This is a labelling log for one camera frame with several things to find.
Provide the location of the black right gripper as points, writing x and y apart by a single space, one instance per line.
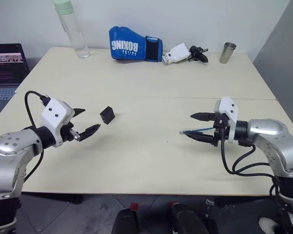
222 126

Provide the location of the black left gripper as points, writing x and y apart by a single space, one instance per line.
68 132

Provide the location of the small black box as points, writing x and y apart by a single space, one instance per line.
108 115

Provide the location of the white and black robotic hand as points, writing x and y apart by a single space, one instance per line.
178 53

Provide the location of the stainless steel cup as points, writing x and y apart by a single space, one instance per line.
227 52

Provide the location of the red tape piece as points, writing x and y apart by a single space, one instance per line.
134 206
173 204

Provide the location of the blue boxing glove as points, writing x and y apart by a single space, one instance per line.
129 44

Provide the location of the dark rounded shape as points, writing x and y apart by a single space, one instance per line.
125 221
188 219

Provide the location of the clear bottle with green lid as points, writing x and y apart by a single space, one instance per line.
74 29

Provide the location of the open laptop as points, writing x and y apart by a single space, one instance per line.
5 70

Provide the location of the white shoe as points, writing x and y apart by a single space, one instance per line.
268 225

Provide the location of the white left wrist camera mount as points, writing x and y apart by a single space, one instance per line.
55 114

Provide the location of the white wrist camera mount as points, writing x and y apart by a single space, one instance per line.
228 106
55 114

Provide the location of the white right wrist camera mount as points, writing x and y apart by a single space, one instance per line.
228 106

